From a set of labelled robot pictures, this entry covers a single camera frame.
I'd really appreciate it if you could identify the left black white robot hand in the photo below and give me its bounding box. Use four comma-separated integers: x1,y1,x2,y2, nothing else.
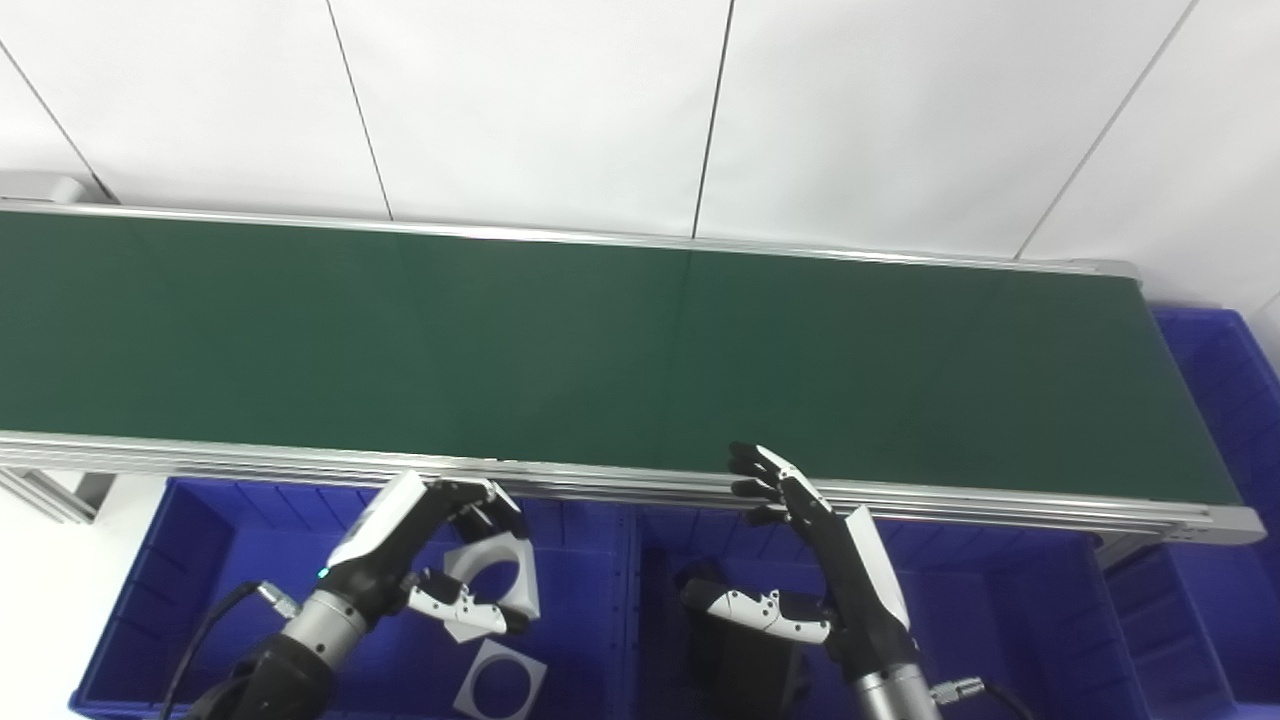
318,470,533,637

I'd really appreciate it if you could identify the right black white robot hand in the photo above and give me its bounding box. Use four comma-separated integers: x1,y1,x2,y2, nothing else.
680,442,921,681

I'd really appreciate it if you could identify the white square part round hole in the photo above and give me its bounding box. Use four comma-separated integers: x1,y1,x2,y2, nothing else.
453,638,549,719
440,535,541,644

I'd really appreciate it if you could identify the black plastic part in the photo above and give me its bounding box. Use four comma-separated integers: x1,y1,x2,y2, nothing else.
675,565,813,720

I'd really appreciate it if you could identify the blue plastic bin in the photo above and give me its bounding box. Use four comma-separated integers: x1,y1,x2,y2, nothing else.
1100,308,1280,720
630,505,1151,720
70,475,636,720

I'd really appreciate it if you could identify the aluminium conveyor support leg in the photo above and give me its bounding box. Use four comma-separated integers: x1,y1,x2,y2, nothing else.
0,468,116,526

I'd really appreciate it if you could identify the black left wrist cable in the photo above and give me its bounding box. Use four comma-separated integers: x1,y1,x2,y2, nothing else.
160,580,301,720

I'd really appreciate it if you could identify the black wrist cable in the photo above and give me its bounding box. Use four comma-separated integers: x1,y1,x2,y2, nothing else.
160,580,301,720
930,676,1036,720

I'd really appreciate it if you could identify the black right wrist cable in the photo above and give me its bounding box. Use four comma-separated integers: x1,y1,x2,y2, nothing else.
930,676,1036,720

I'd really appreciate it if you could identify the green conveyor belt aluminium frame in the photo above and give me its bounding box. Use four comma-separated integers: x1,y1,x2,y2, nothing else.
0,198,1269,546

